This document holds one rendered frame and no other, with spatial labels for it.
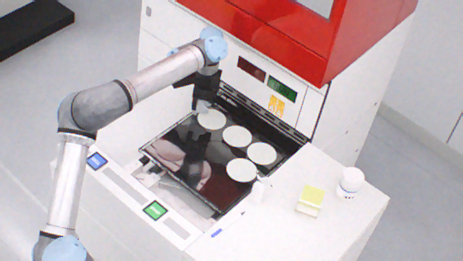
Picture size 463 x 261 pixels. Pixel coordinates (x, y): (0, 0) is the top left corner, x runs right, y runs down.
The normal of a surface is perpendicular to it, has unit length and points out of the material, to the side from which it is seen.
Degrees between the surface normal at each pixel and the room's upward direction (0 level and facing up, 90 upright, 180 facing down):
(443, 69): 90
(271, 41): 90
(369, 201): 0
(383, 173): 0
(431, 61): 90
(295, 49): 90
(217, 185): 0
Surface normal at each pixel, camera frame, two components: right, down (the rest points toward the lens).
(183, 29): -0.63, 0.48
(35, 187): 0.15, -0.70
